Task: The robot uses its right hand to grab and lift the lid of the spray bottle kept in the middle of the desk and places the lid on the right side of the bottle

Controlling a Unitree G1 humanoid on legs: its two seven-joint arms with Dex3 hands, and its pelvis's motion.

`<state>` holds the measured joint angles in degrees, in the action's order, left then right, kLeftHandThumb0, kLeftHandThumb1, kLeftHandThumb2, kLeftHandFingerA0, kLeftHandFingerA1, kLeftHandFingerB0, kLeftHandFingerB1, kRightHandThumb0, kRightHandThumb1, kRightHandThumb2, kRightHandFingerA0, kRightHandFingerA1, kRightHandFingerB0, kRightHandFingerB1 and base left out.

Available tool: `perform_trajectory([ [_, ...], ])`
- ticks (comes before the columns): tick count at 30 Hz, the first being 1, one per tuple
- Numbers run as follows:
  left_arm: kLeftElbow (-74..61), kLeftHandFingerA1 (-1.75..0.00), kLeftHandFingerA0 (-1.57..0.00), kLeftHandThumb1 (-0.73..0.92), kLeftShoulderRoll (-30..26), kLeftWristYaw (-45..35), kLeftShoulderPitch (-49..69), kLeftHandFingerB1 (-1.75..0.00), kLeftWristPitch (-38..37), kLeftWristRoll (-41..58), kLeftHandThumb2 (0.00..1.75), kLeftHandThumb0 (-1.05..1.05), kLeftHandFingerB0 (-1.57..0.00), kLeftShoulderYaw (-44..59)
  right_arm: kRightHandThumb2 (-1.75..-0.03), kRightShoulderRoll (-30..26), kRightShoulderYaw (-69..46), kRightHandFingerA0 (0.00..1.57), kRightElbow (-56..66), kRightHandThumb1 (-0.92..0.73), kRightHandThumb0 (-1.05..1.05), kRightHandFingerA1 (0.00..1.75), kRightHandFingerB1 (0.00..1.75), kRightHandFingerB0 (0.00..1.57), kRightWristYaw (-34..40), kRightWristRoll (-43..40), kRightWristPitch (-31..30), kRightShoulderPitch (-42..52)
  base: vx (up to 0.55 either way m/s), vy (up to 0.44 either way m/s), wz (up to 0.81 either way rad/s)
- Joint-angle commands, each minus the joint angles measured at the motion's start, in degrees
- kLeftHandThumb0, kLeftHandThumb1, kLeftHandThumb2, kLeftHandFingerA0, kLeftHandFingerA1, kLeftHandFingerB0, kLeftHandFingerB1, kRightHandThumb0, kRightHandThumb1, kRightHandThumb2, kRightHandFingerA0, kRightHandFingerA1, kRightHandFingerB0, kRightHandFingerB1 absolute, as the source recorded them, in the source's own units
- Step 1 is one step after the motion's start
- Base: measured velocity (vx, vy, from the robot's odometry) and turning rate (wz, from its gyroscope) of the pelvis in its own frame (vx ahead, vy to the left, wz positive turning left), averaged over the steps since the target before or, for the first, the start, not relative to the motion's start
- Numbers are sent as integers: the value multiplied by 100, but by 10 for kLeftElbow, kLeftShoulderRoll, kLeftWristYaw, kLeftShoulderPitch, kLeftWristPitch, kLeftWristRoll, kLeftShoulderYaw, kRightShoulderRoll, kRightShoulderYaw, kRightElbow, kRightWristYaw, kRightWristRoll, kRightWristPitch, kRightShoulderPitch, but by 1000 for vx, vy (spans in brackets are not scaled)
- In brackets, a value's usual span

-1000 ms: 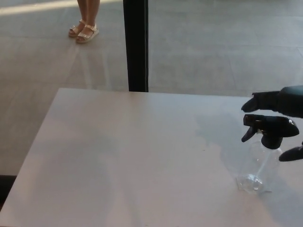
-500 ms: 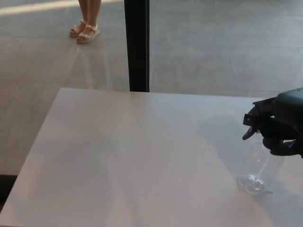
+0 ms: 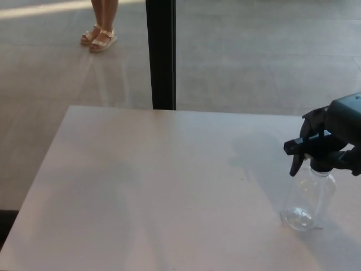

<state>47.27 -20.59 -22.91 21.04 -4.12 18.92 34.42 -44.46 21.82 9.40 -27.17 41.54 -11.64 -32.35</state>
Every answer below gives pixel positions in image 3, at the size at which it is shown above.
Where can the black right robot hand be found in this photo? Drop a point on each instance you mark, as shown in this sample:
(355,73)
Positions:
(345,118)

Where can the black trigger spray lid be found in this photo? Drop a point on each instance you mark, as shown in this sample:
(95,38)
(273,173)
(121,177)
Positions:
(313,146)

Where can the clear plastic spray bottle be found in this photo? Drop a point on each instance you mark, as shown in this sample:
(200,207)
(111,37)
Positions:
(314,194)

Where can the gold platform sandal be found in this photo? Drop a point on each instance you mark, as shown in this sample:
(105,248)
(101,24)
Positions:
(89,36)
(103,41)

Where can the person's bare left leg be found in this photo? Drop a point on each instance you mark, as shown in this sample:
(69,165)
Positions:
(109,14)

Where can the person's bare leg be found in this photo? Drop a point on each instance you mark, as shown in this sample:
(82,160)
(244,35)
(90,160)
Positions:
(96,12)
(109,14)

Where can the person's bare right leg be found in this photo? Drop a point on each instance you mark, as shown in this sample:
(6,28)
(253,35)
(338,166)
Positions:
(96,12)

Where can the black vertical window frame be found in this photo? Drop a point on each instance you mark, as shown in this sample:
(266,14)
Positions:
(161,56)

